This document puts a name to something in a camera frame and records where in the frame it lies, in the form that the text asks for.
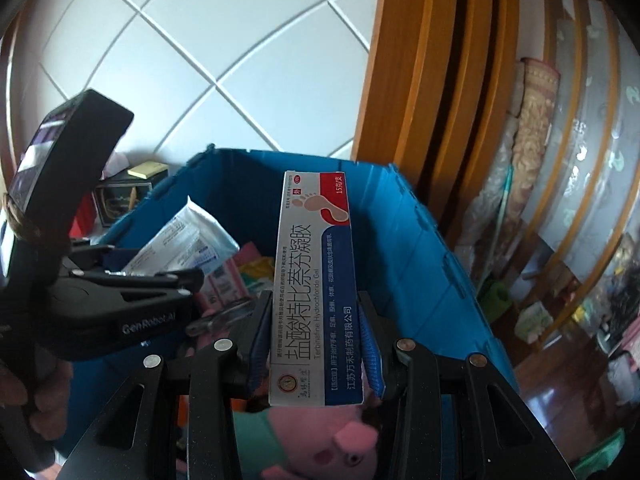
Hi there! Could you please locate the foot cream box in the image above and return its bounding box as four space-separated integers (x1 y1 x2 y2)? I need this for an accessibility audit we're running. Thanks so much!
269 170 363 408

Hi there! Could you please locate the person left hand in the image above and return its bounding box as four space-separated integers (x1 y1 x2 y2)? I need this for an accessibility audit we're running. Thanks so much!
0 360 73 441

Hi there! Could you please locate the red bear suitcase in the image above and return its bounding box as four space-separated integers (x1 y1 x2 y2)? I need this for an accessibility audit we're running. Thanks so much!
70 192 96 238

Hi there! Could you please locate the pink pig plush blue shirt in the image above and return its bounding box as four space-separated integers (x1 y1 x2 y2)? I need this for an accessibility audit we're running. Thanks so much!
233 405 378 479

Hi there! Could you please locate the black gift box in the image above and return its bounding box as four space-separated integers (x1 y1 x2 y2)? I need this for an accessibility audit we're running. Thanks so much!
93 170 168 228

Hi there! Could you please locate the metal clip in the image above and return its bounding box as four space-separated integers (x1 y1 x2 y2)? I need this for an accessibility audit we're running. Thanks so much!
186 298 255 337

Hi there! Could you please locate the blue plastic storage crate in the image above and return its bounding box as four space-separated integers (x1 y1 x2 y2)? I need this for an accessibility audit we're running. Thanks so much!
60 145 522 461

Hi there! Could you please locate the pink white box in crate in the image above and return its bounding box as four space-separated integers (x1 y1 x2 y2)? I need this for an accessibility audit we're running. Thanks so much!
196 243 260 312

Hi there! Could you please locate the yellow sticky note pad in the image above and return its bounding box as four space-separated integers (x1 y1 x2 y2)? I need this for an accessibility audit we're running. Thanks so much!
127 160 169 180

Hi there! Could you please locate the green item on floor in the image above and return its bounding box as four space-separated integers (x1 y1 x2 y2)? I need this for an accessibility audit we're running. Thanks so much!
572 428 625 480

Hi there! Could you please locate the rolled patterned rug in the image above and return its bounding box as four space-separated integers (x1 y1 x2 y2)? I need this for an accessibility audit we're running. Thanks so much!
456 56 561 261

